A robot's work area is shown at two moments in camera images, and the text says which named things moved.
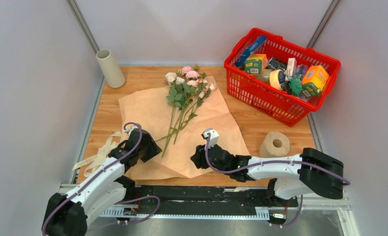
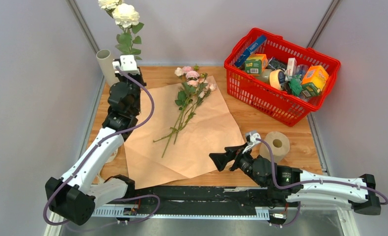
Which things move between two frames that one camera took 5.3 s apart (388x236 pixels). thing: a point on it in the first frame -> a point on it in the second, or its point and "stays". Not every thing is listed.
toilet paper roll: x=275 y=144 stays
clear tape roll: x=264 y=75 stays
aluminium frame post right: x=323 y=23 stays
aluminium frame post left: x=83 y=25 stays
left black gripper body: x=139 y=153 -> x=139 y=78
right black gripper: x=198 y=158 -> x=220 y=160
